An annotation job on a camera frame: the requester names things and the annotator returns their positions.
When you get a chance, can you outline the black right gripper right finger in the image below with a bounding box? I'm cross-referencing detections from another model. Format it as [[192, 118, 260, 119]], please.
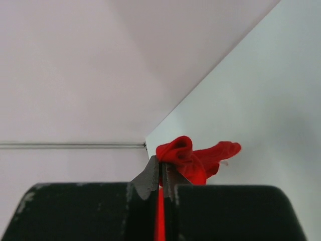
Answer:
[[162, 164, 306, 240]]

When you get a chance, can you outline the red t shirt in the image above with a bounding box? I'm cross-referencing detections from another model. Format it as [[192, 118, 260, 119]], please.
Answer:
[[154, 136, 241, 240]]

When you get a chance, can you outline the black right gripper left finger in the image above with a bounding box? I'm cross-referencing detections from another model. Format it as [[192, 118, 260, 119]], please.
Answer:
[[2, 157, 159, 240]]

